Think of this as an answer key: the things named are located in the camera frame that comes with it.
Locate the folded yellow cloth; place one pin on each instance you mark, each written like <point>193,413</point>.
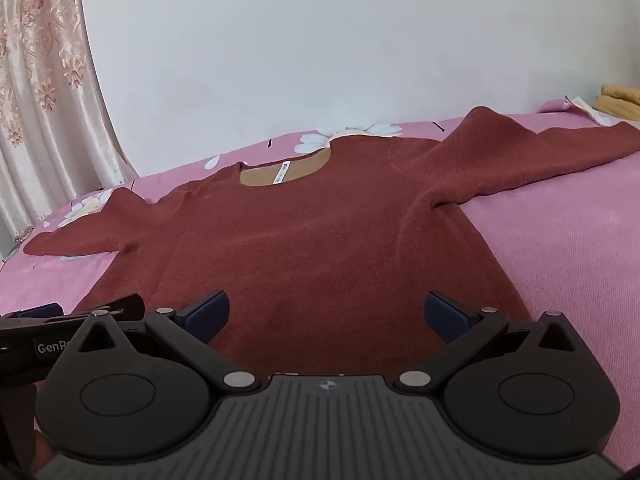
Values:
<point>620,102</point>

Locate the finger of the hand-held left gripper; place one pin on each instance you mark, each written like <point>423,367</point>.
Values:
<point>44,309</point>
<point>131,306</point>

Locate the pink floral printed bedsheet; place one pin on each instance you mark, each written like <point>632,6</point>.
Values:
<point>560,240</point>

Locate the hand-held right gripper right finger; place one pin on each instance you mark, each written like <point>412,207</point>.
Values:
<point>442,312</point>

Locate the red-brown sweater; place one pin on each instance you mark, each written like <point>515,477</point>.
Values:
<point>310,240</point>

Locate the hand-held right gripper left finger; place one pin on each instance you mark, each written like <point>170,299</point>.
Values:
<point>212,310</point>

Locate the beige patterned curtain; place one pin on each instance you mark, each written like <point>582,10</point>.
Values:
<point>45,90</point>

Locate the white zippered cloth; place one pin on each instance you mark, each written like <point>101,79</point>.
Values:
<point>592,110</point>

